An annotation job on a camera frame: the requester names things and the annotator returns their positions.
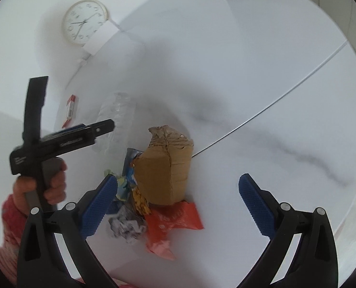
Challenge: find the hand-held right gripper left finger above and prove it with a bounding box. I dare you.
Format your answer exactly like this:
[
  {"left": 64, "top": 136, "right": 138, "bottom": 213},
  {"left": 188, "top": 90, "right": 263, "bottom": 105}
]
[{"left": 16, "top": 174, "right": 119, "bottom": 288}]

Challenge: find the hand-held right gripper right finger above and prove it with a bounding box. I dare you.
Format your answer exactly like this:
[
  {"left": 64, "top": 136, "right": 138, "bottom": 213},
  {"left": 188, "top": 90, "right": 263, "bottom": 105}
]
[{"left": 238, "top": 173, "right": 339, "bottom": 288}]

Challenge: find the person's left forearm pink sleeve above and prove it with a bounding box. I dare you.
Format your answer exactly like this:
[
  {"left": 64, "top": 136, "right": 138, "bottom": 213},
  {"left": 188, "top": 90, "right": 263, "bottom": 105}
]
[{"left": 0, "top": 193, "right": 31, "bottom": 288}]

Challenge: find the green and yellow wrapper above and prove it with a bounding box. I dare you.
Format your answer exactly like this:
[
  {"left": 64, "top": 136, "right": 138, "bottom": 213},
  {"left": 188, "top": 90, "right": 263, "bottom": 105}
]
[{"left": 104, "top": 169, "right": 133, "bottom": 201}]

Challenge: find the red and white small box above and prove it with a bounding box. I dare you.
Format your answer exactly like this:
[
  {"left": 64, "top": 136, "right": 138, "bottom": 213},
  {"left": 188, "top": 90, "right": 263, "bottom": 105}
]
[{"left": 61, "top": 94, "right": 78, "bottom": 128}]

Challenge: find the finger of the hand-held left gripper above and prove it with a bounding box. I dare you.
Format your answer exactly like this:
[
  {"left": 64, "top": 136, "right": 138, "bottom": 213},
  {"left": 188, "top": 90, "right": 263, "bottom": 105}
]
[{"left": 46, "top": 119, "right": 116, "bottom": 140}]

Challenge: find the clear plastic bottle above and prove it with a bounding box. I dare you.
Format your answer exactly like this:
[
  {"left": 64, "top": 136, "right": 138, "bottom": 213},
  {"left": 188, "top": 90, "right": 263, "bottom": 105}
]
[{"left": 92, "top": 91, "right": 137, "bottom": 153}]

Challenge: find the torn brown cardboard piece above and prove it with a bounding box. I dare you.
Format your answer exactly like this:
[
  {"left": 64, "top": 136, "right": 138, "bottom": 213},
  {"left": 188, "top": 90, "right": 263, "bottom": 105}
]
[{"left": 134, "top": 125, "right": 194, "bottom": 206}]

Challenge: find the blue and yellow snack wrapper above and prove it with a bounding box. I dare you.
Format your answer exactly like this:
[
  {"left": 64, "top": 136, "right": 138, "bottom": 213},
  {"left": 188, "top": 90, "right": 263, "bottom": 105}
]
[{"left": 122, "top": 148, "right": 151, "bottom": 215}]

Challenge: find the printed paper ball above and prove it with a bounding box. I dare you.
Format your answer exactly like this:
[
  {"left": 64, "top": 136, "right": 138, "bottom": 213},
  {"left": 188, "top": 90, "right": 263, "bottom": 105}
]
[{"left": 107, "top": 205, "right": 147, "bottom": 244}]

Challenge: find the person's left hand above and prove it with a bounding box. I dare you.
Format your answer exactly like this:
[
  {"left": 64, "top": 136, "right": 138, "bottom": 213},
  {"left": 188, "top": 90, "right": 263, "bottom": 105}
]
[{"left": 13, "top": 160, "right": 68, "bottom": 216}]

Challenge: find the orange plastic wrapper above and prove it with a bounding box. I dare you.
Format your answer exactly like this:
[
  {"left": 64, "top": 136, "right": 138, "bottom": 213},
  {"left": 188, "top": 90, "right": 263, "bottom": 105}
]
[{"left": 143, "top": 201, "right": 204, "bottom": 260}]

